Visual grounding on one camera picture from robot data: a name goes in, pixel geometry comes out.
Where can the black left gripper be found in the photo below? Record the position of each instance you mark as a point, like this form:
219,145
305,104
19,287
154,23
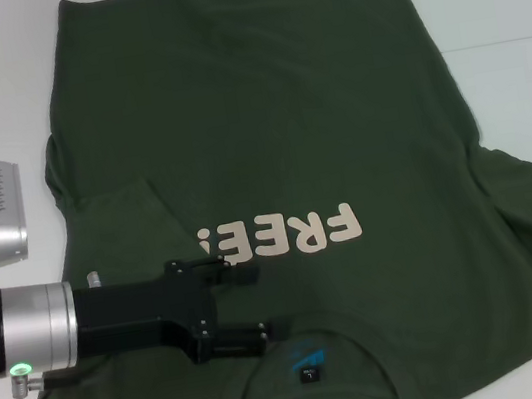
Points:
137,316

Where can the dark green FREE! t-shirt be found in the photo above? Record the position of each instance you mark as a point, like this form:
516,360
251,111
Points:
281,106

